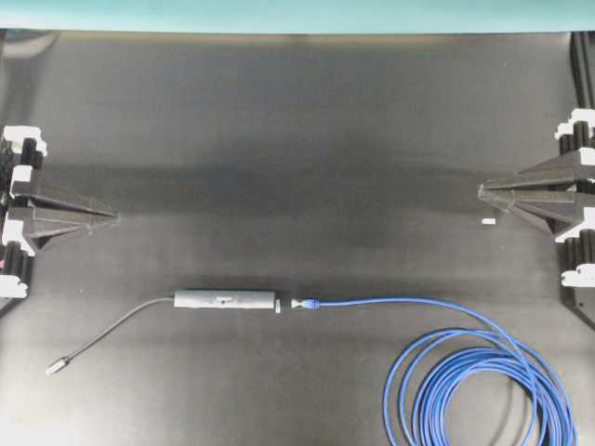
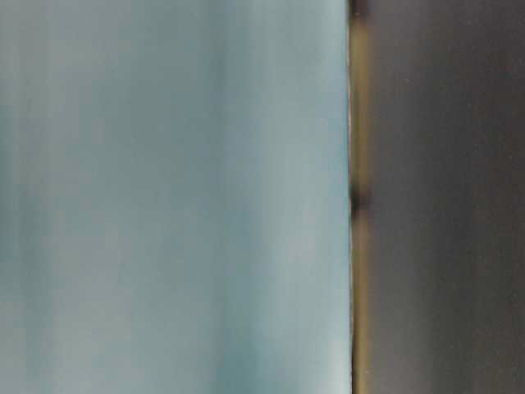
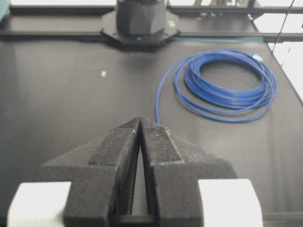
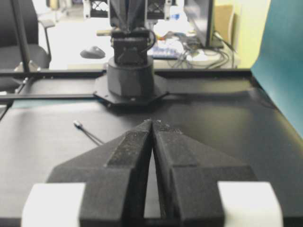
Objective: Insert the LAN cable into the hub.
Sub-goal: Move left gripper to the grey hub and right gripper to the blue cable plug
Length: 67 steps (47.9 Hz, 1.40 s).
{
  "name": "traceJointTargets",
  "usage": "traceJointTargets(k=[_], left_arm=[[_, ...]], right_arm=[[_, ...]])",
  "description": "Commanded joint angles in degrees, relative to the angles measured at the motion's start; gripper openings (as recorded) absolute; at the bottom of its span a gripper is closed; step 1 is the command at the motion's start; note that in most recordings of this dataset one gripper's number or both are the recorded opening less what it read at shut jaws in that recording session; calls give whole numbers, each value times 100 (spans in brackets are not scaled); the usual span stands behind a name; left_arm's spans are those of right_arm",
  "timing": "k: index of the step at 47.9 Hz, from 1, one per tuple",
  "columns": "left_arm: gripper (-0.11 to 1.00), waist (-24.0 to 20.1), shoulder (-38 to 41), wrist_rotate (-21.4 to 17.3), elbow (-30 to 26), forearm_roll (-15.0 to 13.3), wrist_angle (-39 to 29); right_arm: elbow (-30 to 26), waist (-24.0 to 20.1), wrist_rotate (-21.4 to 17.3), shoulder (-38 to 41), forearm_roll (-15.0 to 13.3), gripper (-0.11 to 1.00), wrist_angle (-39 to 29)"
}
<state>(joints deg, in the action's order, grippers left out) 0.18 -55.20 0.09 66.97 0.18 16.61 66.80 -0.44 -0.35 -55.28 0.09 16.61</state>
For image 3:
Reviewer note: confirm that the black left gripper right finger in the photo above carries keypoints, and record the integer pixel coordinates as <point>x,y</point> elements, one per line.
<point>172,168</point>

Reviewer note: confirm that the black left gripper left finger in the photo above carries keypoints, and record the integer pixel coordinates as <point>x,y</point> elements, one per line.
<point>102,173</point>

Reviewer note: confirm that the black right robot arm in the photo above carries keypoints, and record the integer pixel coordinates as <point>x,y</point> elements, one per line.
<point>142,17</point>

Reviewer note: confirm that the black aluminium frame rail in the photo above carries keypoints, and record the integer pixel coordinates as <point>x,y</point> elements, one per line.
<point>98,23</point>

